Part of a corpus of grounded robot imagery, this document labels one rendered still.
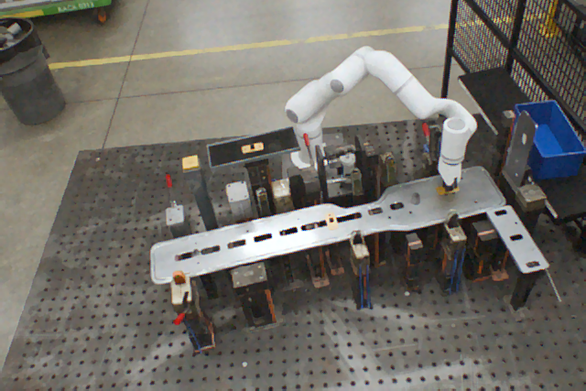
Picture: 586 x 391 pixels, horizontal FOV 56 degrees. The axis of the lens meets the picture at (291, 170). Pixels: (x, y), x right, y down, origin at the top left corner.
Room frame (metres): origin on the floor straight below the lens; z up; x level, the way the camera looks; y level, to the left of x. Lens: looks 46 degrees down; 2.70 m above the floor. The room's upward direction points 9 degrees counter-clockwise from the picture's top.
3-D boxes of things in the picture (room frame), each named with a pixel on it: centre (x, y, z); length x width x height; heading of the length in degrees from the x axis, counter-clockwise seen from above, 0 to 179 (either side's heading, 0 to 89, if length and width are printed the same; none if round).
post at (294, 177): (1.54, -0.01, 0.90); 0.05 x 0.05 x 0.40; 5
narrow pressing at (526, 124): (1.39, -0.85, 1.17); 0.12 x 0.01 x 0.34; 5
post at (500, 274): (1.19, -0.76, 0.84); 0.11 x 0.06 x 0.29; 5
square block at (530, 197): (1.28, -0.87, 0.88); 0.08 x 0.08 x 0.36; 5
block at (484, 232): (1.20, -0.68, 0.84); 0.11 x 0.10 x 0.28; 5
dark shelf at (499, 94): (1.62, -1.00, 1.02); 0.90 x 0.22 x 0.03; 5
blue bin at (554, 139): (1.50, -1.01, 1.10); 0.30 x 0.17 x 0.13; 177
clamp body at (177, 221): (1.44, 0.48, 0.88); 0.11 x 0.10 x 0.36; 5
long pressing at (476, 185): (1.33, -0.10, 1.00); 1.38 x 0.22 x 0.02; 95
